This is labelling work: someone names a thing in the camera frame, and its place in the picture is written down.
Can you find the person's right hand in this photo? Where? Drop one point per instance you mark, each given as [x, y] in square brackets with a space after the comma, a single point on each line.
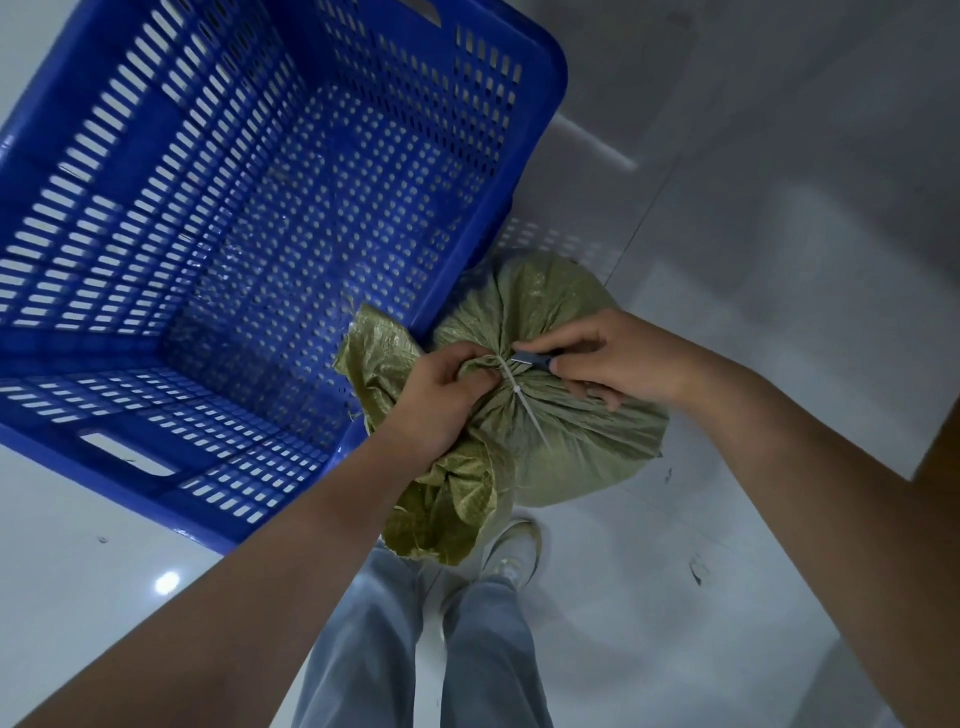
[637, 352]

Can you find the person's left hand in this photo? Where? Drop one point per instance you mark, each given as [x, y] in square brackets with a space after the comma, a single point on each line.
[427, 409]

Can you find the person's right thumb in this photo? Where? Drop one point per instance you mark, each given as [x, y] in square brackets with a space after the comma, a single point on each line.
[562, 339]

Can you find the person's left thumb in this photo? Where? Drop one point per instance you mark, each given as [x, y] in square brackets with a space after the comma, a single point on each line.
[474, 381]

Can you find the green woven sack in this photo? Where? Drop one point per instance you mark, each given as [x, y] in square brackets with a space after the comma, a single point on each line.
[585, 442]

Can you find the person's right forearm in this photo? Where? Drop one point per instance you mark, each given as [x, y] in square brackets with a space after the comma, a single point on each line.
[840, 517]

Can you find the person's left forearm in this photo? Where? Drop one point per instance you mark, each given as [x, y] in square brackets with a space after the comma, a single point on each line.
[247, 592]

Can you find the white zip tie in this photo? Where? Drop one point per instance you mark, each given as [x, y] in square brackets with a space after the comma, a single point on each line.
[525, 409]

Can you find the white sneaker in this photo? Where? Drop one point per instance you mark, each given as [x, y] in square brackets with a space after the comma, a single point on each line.
[514, 555]

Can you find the light blue jeans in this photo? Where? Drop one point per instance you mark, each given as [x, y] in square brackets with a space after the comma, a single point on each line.
[480, 660]

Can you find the blue perforated plastic crate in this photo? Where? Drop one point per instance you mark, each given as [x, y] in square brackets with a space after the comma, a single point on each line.
[225, 225]

